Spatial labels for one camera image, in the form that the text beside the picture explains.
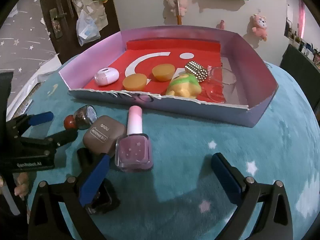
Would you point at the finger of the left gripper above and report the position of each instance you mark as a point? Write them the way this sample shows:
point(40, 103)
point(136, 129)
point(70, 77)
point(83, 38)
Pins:
point(18, 125)
point(48, 144)

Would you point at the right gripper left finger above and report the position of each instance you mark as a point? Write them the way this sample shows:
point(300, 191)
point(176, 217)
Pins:
point(46, 218)

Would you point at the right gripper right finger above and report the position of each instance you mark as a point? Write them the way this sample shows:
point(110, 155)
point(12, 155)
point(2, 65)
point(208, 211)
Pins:
point(274, 220)

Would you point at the pink My Melody device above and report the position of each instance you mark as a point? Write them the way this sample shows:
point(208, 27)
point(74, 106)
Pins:
point(106, 76)

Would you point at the clear plastic cup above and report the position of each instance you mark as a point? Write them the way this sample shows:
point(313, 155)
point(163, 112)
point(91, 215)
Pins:
point(220, 84)

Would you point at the dark red ball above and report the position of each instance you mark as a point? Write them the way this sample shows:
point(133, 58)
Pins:
point(69, 122)

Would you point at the black small object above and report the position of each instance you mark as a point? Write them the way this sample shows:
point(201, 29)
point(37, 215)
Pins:
point(105, 200)

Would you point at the glass jar silver lid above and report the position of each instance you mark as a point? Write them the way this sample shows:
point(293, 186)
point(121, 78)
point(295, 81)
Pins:
point(85, 116)

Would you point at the brown eye shadow case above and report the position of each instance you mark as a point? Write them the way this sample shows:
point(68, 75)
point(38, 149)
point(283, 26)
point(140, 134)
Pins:
point(102, 135)

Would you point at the teal star tablecloth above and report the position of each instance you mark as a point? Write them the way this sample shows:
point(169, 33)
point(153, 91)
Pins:
point(181, 198)

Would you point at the purple nail polish bottle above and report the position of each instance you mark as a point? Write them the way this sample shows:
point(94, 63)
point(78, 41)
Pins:
point(133, 150)

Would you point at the plastic bag on door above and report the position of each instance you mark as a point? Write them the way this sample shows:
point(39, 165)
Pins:
point(86, 29)

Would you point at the brown wooden door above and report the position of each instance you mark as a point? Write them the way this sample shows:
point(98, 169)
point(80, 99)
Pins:
point(60, 17)

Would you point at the orange round container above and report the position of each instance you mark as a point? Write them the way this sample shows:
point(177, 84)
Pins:
point(163, 72)
point(135, 82)

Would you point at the red Miniso paper bag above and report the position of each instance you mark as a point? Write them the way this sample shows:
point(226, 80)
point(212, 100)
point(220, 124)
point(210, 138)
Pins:
point(142, 55)

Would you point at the black cloth side table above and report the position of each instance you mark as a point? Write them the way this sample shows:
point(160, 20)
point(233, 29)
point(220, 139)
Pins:
point(304, 72)

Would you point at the green yellow toy figure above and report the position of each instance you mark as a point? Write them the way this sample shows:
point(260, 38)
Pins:
point(185, 85)

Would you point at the pink cardboard tray box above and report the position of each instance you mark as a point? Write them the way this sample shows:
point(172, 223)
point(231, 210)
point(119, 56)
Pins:
point(255, 84)

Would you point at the pink plush bear toy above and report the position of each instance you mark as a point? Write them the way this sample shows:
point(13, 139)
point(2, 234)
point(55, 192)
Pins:
point(259, 27)

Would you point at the pale pink plush toy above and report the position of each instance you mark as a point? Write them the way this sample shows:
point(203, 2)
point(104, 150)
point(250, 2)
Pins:
point(182, 5)

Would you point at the studded gold ring cup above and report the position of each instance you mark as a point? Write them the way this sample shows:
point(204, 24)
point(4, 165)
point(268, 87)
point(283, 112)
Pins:
point(197, 70)

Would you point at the orange handled mop stick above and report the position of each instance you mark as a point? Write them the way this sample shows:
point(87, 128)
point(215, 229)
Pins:
point(178, 15)

